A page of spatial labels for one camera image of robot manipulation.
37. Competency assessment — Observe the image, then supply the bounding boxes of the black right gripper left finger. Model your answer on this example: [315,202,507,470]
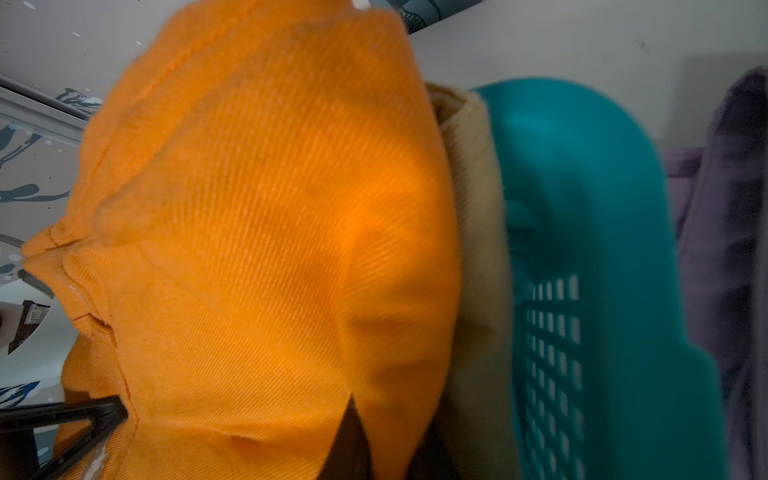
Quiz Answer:
[317,398,372,480]

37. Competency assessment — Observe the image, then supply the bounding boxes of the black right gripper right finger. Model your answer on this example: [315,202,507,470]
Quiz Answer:
[407,431,461,480]

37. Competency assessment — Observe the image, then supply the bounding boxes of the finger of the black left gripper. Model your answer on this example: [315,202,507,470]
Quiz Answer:
[1,396,127,479]

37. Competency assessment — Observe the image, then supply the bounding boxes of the khaki pants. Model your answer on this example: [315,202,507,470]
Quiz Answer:
[427,84,523,479]

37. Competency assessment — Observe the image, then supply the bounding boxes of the teal plastic basket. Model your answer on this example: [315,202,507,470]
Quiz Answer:
[479,78,728,479]

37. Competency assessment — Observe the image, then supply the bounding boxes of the orange pants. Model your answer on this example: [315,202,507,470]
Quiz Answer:
[23,1,460,479]

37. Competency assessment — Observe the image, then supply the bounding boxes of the purple pants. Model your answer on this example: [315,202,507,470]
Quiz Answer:
[662,66,767,479]

